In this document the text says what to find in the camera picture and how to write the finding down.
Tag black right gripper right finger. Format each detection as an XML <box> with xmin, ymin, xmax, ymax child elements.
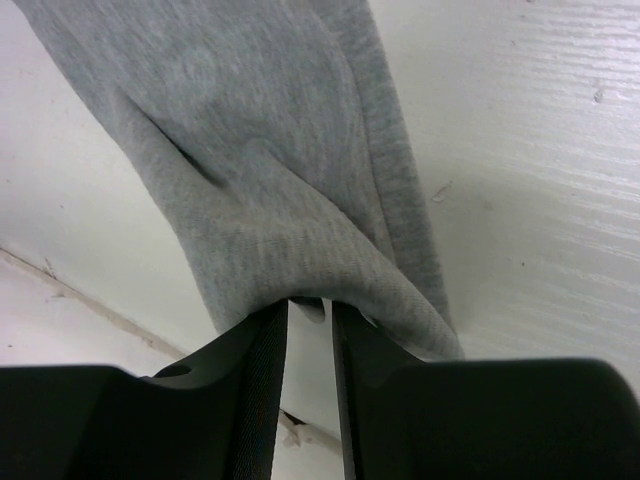
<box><xmin>332</xmin><ymin>302</ymin><xmax>418</xmax><ymax>479</ymax></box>

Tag grey tank top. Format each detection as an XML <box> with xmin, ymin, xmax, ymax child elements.
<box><xmin>18</xmin><ymin>1</ymin><xmax>463</xmax><ymax>360</ymax></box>

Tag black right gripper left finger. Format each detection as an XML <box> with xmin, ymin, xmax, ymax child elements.
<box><xmin>142</xmin><ymin>301</ymin><xmax>288</xmax><ymax>479</ymax></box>

